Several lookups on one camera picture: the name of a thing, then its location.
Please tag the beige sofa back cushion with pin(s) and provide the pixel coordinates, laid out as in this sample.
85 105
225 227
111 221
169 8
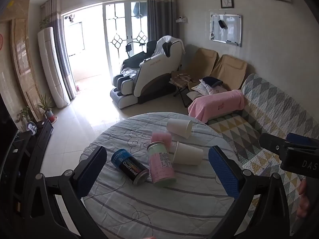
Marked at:
203 61
230 71

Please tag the small leafy potted plant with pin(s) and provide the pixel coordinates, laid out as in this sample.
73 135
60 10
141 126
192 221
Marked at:
24 117

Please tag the white massage chair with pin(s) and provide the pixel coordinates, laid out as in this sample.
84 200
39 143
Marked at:
149 79

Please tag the dark folded cloth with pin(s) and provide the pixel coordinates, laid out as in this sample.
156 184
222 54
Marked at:
211 81

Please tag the pink blanket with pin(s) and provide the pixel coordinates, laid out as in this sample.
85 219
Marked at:
214 104

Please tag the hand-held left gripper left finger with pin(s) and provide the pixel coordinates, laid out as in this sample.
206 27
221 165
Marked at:
90 173

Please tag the small folding table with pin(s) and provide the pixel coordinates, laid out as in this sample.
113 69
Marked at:
182 81

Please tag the pink and green can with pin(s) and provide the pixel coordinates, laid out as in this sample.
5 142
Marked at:
160 166

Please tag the white paper cup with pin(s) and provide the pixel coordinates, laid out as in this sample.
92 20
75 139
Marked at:
179 127
187 153

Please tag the white patterned pillow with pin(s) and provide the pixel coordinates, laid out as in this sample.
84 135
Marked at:
209 89

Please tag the black phone holder stand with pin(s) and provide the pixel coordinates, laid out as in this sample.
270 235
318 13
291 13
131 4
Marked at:
129 47

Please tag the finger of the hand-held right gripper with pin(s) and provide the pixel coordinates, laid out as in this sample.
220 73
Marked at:
273 143
302 139

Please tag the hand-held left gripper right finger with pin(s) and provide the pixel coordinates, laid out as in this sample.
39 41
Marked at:
223 175

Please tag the white standing air conditioner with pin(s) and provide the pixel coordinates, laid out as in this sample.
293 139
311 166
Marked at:
53 67

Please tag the round table with quilted cloth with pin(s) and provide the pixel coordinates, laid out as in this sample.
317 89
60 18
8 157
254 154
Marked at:
172 204

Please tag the black tv cabinet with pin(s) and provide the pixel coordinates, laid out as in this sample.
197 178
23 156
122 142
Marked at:
41 137

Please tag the white security camera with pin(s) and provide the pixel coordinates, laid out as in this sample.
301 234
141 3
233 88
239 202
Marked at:
180 19

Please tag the glass balcony door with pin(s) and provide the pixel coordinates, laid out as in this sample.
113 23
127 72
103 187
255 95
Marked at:
122 42

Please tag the wall whiteboard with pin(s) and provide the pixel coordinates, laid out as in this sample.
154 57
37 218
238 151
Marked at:
225 33

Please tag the potted plant red pot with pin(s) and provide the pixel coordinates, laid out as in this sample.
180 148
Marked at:
48 109

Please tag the patterned quilt sofa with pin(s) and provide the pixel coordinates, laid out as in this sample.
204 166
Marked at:
269 109

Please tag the white towel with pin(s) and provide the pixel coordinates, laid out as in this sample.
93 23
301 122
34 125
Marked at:
164 43

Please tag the black whiteboard eraser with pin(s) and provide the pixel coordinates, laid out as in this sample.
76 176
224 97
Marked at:
223 24

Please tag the blue and black can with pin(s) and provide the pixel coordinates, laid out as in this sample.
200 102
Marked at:
129 166

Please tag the grey striped curtain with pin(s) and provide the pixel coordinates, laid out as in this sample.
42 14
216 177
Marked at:
162 10
62 49

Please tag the person's right hand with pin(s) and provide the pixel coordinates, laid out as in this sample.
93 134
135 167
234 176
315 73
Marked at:
302 199

